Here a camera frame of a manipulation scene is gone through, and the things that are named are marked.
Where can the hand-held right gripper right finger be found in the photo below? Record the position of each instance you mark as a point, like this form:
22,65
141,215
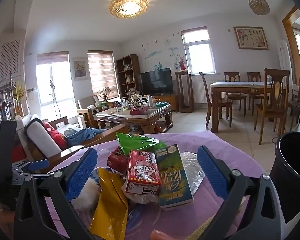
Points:
212,172

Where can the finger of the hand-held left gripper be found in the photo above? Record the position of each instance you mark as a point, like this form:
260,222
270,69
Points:
38,165

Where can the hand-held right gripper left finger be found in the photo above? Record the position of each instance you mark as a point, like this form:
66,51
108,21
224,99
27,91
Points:
82,172

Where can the silver foil wrapper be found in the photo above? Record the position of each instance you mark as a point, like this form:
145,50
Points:
190,170

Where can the white fluffy tissue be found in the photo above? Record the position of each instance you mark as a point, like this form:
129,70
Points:
88,195

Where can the red snack packet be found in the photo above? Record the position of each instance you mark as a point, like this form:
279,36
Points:
117,158

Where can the green milk carton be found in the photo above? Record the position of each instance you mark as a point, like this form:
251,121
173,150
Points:
175,180

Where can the yellow pouch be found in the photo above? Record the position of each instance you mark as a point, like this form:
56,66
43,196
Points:
110,205

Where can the red milk carton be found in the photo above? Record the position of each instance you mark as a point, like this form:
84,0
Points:
142,170

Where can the green snack packet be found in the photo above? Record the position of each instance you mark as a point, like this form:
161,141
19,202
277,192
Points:
137,142

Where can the black trash bin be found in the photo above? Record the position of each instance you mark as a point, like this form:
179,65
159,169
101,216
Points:
290,180

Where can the person's right hand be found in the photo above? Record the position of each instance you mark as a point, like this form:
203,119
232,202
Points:
161,236

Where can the wooden sofa with cushions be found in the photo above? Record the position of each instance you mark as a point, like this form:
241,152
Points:
40,137

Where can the purple tablecloth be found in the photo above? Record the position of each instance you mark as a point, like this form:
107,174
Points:
215,140

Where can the red cushion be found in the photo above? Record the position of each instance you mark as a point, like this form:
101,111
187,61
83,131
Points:
56,135

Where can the blue cloth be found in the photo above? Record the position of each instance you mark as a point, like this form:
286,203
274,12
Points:
82,136

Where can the rack with bottles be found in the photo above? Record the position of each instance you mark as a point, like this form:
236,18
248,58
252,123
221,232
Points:
3,107

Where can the wooden armchair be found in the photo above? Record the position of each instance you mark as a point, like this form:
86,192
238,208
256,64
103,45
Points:
86,105

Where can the wooden coffee table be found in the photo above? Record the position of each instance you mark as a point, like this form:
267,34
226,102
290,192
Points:
130,120

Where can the vase of dry branches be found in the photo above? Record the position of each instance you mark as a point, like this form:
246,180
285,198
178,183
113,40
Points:
103,95

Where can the white radiator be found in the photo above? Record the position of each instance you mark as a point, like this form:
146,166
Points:
201,92

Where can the glass balcony door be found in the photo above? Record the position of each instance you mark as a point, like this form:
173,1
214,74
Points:
55,85

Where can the wooden television cabinet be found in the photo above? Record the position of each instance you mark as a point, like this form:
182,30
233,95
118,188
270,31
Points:
170,101

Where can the teal tray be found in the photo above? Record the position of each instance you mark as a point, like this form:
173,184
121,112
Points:
161,104

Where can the wooden dining table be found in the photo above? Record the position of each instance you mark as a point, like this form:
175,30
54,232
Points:
240,90

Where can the tall wooden plant stand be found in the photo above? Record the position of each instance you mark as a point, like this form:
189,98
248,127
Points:
183,90

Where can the white lattice cabinet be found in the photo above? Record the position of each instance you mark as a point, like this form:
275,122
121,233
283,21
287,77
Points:
11,55

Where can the brown striped window blind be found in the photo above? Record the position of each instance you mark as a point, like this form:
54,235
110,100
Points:
102,72

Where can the sunflower painting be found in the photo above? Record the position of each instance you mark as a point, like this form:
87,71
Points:
80,68

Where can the wooden bookshelf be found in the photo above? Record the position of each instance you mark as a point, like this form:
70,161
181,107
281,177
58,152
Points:
127,77

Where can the black television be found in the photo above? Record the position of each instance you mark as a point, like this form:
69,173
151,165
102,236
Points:
157,81

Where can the potted red flower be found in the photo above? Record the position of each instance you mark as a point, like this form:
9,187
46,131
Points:
182,65

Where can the white framed window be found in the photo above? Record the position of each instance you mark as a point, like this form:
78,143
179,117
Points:
198,55

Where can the white standing air conditioner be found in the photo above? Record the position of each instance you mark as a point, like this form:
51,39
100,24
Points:
284,55

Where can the framed floral picture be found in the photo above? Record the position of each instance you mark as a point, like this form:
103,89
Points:
251,38

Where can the round crystal ceiling lamp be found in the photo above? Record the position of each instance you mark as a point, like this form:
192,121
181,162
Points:
128,5

